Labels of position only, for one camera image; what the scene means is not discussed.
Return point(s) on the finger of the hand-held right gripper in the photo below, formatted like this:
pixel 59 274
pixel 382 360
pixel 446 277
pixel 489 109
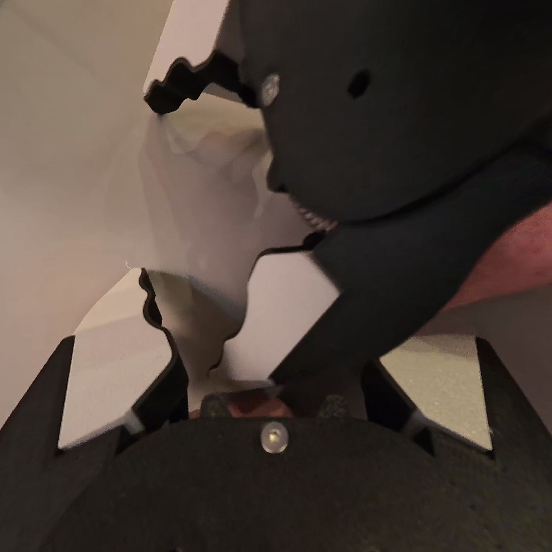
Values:
pixel 194 34
pixel 280 315

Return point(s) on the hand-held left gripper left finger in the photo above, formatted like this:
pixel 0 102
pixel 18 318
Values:
pixel 112 366

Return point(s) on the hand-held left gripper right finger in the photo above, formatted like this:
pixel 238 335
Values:
pixel 448 384

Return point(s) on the person's right hand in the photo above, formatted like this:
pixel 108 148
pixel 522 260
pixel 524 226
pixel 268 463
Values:
pixel 517 258

